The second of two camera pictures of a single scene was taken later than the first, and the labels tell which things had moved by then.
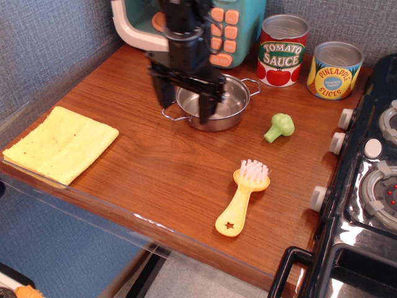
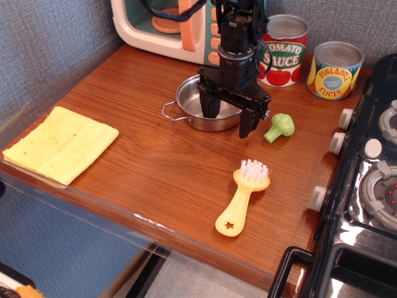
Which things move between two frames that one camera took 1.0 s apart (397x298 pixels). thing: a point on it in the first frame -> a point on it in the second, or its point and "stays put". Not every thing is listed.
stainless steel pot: x=227 y=113 stays put
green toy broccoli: x=282 y=125 stays put
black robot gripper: x=187 y=64 -> x=234 y=81
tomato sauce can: x=283 y=41 stays put
